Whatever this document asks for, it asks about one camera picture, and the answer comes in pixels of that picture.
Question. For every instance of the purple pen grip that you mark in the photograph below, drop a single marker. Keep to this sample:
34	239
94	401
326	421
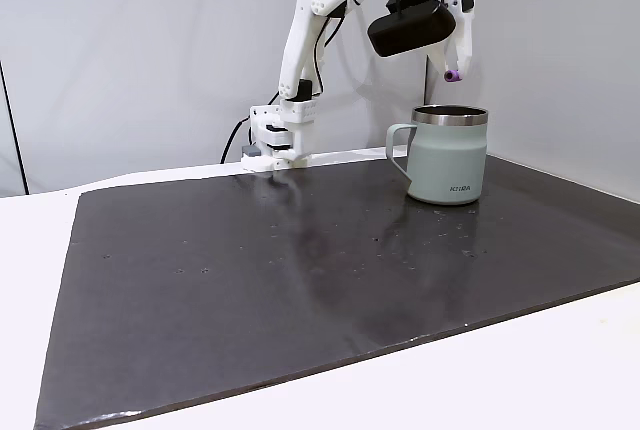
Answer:
452	76

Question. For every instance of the pale green steel mug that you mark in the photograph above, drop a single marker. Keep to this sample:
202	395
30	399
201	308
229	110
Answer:
447	160

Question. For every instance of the black table mat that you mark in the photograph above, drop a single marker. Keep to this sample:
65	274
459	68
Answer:
300	275

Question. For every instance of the black oval camera box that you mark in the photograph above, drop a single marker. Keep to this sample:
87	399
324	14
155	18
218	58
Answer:
410	30

